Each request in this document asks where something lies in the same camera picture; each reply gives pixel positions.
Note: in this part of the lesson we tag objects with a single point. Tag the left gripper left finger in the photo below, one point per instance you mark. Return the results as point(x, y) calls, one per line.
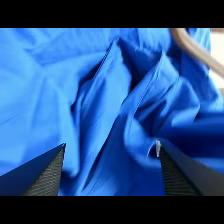
point(36, 176)

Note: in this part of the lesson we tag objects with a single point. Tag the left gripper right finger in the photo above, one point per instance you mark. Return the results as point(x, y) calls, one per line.
point(190, 176)

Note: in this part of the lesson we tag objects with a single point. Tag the blue long-sleeved shirt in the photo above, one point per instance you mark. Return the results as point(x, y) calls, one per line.
point(100, 100)

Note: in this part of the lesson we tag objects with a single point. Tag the brown clothes hanger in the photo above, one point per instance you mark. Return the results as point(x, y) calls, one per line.
point(196, 50)

